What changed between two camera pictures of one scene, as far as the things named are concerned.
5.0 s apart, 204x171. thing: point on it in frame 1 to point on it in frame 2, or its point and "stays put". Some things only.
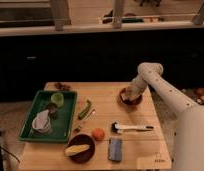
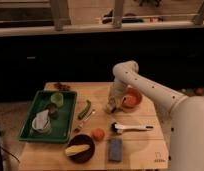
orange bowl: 129,98 stays put
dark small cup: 53,110 stays put
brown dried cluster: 62,87 stays put
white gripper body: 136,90 to 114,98
